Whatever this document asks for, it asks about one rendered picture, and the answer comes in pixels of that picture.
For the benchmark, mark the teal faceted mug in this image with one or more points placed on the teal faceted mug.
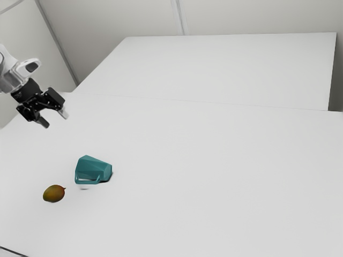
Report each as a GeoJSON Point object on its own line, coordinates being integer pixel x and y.
{"type": "Point", "coordinates": [91, 167]}

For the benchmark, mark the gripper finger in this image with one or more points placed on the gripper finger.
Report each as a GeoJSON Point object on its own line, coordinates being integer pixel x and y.
{"type": "Point", "coordinates": [55, 100]}
{"type": "Point", "coordinates": [30, 112]}

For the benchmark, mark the green orange mango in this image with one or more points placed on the green orange mango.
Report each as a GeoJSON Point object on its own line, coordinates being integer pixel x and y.
{"type": "Point", "coordinates": [53, 193]}

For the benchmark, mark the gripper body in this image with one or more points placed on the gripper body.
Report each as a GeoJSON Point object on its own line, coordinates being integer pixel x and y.
{"type": "Point", "coordinates": [26, 92]}

